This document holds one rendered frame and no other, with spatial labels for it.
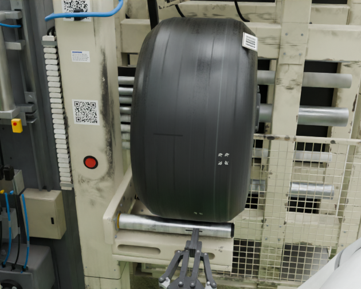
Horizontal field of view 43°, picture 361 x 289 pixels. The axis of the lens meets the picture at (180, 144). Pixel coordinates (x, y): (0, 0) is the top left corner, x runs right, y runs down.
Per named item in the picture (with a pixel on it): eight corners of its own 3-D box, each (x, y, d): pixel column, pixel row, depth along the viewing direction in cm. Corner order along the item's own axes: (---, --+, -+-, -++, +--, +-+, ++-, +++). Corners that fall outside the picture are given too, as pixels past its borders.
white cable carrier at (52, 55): (61, 189, 145) (41, 35, 124) (66, 181, 149) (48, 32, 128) (74, 190, 144) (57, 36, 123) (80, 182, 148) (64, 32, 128)
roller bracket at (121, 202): (104, 245, 136) (101, 217, 131) (135, 178, 171) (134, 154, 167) (115, 246, 135) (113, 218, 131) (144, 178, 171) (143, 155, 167)
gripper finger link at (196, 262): (188, 285, 98) (195, 286, 98) (195, 246, 107) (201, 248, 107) (188, 297, 100) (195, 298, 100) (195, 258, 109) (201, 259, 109)
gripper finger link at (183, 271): (184, 297, 100) (177, 296, 100) (189, 258, 109) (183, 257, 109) (184, 285, 98) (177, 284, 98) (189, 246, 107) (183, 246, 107)
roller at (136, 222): (118, 223, 141) (114, 230, 137) (118, 210, 140) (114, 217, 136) (234, 233, 137) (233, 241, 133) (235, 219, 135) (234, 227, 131)
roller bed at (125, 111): (109, 151, 180) (104, 77, 167) (120, 135, 193) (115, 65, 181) (160, 154, 178) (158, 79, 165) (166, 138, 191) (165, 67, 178)
